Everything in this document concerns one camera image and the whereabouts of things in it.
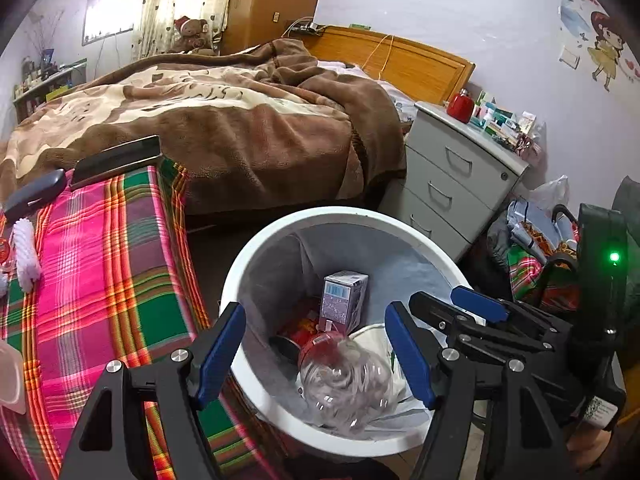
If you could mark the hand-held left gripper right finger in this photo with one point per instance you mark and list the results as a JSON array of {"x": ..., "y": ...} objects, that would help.
[{"x": 410, "y": 355}]

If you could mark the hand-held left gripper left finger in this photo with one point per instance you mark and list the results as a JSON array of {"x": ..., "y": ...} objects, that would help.
[{"x": 220, "y": 355}]

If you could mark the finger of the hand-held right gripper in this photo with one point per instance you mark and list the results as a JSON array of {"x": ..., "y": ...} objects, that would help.
[
  {"x": 480, "y": 304},
  {"x": 430, "y": 310}
]

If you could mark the clear plastic bottle red label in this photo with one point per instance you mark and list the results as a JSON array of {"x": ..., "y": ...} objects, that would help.
[{"x": 345, "y": 385}]

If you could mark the purple milk carton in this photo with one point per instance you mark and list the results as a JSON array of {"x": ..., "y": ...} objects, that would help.
[{"x": 342, "y": 295}]

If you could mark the white trash bin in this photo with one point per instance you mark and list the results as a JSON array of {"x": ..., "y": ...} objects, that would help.
[{"x": 280, "y": 280}]

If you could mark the white foam net sleeve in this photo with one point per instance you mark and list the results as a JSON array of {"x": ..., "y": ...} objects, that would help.
[{"x": 25, "y": 255}]

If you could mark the person's right hand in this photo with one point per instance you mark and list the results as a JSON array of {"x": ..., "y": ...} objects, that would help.
[{"x": 592, "y": 452}]

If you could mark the pile of colourful bags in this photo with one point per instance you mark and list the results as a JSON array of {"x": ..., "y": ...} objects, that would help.
[{"x": 530, "y": 245}]

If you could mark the white plastic bag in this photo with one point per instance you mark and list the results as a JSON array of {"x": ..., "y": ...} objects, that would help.
[{"x": 550, "y": 195}]

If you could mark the grey drawer cabinet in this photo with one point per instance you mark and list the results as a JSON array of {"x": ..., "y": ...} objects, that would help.
[{"x": 450, "y": 180}]

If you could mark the plaid tablecloth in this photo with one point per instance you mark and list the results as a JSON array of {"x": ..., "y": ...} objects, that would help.
[{"x": 100, "y": 285}]

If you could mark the pile of small boxes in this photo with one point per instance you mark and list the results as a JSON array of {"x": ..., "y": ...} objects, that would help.
[{"x": 500, "y": 122}]

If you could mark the black smartphone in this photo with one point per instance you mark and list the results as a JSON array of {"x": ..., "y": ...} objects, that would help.
[{"x": 115, "y": 160}]

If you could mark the brown beige blanket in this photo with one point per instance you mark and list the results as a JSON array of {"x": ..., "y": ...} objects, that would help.
[{"x": 250, "y": 135}]

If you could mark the wooden headboard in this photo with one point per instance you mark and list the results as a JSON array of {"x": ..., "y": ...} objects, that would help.
[{"x": 415, "y": 65}]

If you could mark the dark blue glasses case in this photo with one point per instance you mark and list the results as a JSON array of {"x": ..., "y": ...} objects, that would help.
[{"x": 37, "y": 190}]

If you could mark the pink bed sheet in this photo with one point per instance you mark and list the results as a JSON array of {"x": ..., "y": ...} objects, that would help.
[{"x": 350, "y": 69}]

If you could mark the power strip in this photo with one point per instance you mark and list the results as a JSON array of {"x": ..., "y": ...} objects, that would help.
[{"x": 307, "y": 26}]

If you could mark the shelf with bottles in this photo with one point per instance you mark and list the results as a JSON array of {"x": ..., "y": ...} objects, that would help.
[{"x": 50, "y": 85}]

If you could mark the brown teddy bear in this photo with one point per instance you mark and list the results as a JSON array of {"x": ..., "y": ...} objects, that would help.
[{"x": 192, "y": 32}]

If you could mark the vase with branches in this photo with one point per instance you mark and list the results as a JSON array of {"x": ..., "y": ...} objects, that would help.
[{"x": 47, "y": 57}]

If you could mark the wooden wardrobe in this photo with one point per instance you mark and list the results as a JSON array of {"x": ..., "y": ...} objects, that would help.
[{"x": 270, "y": 0}]

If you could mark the small window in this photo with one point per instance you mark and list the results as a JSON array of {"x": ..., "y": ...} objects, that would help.
[{"x": 110, "y": 15}]

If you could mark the patterned curtain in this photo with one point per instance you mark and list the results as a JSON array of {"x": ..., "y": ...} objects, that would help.
[{"x": 170, "y": 0}]

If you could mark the white wall socket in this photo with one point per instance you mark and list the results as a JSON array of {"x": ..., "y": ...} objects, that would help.
[{"x": 570, "y": 57}]

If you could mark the cartoon girl wall sticker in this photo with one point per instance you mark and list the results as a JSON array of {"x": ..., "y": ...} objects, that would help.
[{"x": 607, "y": 45}]

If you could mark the blue wall sticker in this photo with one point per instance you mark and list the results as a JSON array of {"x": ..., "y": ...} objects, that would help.
[{"x": 575, "y": 17}]

